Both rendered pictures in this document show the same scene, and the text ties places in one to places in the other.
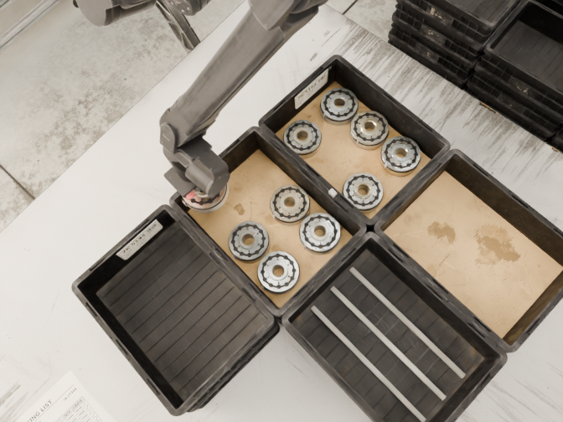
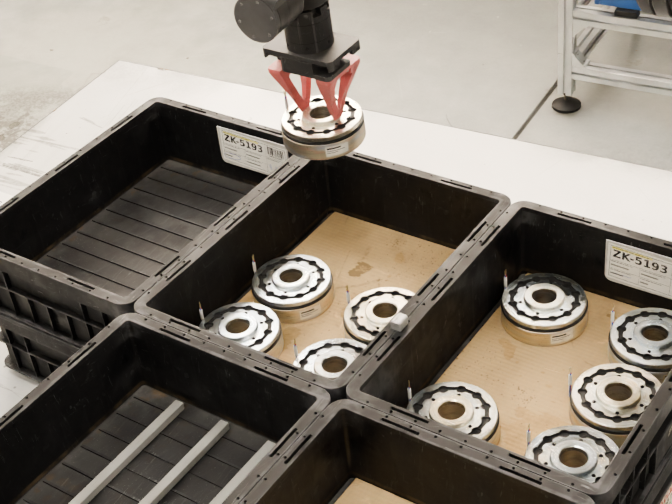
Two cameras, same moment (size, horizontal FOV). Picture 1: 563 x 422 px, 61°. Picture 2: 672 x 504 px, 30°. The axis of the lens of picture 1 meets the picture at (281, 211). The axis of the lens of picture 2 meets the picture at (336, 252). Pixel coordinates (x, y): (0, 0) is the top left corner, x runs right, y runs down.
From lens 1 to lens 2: 1.12 m
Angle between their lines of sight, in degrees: 49
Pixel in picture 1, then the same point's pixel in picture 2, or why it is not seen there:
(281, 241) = (309, 337)
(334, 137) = (577, 363)
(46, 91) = not seen: hidden behind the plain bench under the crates
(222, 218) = (333, 253)
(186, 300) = (171, 250)
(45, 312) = not seen: hidden behind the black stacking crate
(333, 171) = (492, 377)
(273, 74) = not seen: outside the picture
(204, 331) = (118, 284)
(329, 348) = (101, 449)
